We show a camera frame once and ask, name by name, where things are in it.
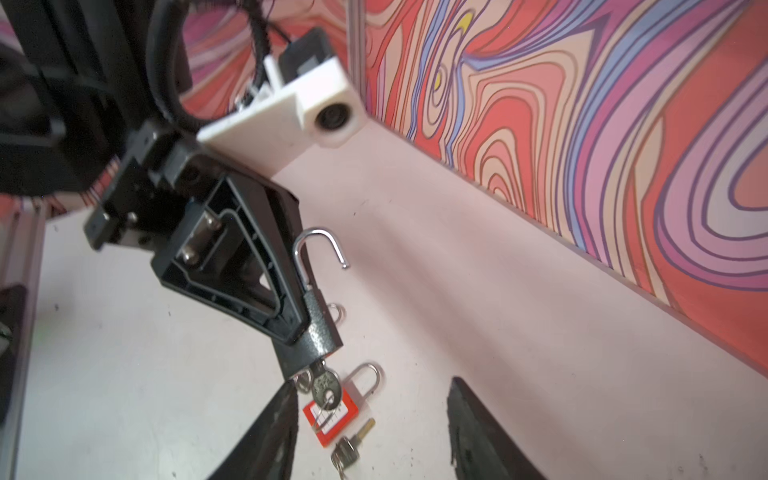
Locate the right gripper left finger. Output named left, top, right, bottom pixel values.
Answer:
left=209, top=380, right=299, bottom=480

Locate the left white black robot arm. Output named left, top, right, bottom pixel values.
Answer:
left=1, top=1, right=310, bottom=345

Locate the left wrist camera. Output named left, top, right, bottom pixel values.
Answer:
left=196, top=27, right=367, bottom=178

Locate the small black padlock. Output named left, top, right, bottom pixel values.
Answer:
left=274, top=227, right=350, bottom=380

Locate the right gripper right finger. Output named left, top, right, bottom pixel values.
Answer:
left=447, top=377, right=545, bottom=479

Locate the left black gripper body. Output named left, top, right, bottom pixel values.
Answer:
left=84, top=118, right=252, bottom=257

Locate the silver key of black padlock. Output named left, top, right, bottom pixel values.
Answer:
left=295, top=360, right=343, bottom=411

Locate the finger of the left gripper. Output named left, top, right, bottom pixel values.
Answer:
left=151, top=173, right=309, bottom=344

